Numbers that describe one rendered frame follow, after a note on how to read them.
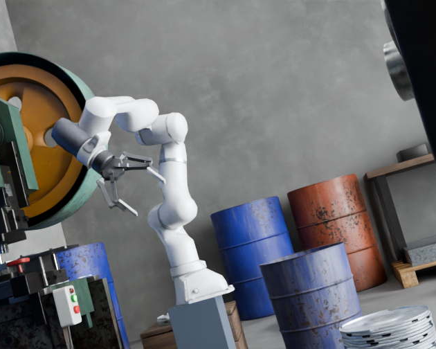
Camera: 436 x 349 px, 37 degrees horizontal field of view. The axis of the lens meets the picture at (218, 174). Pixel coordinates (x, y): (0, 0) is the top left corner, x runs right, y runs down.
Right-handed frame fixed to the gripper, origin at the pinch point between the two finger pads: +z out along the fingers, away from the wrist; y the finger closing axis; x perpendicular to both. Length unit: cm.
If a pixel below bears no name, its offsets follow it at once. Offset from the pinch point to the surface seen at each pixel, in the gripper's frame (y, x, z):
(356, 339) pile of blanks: -6, -13, 76
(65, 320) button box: 44, -40, -5
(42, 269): 35, -60, -31
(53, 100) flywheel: -27, -78, -88
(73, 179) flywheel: -5, -84, -57
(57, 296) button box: 39, -38, -12
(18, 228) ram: 28, -58, -49
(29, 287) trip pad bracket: 43, -31, -20
